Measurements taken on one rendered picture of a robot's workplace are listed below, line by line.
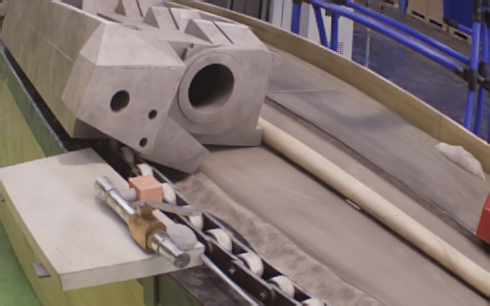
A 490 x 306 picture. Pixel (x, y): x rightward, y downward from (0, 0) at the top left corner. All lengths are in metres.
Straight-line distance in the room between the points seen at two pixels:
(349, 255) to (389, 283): 0.10
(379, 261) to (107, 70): 0.46
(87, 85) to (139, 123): 0.12
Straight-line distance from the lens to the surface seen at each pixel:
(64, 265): 0.69
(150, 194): 0.82
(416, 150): 1.33
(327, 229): 0.94
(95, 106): 0.88
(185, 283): 0.74
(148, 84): 0.91
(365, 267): 0.86
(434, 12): 11.17
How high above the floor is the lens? 1.19
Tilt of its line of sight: 23 degrees down
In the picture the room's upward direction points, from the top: 7 degrees clockwise
